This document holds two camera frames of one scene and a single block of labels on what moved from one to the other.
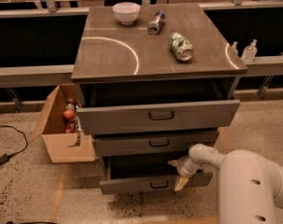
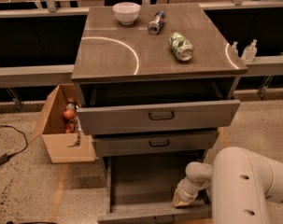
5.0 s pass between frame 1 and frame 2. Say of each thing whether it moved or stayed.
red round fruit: stayed
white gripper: moved
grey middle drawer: stayed
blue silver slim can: stayed
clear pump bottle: stayed
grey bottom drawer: moved
